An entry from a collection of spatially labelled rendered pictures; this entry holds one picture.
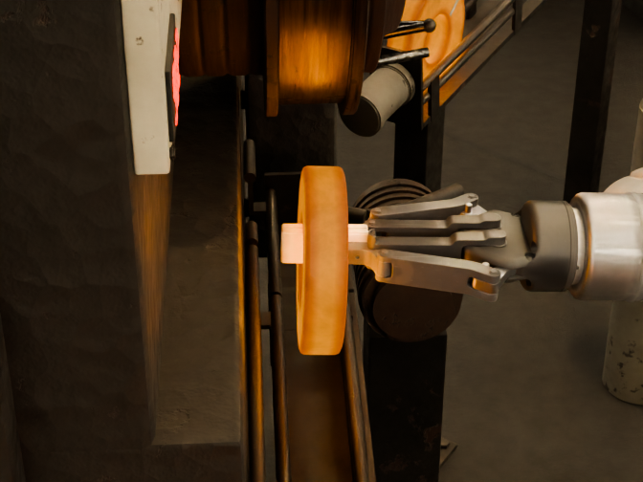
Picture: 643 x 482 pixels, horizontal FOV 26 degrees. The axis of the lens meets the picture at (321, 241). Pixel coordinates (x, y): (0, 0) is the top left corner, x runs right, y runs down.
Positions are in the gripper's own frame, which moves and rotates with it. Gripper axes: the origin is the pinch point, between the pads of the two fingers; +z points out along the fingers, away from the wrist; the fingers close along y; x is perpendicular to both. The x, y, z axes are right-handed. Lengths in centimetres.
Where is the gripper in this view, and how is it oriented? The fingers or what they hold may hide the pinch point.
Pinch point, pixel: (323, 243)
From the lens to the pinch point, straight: 113.0
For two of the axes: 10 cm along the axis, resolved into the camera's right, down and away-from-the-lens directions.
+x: 0.5, -8.4, -5.4
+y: -0.6, -5.4, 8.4
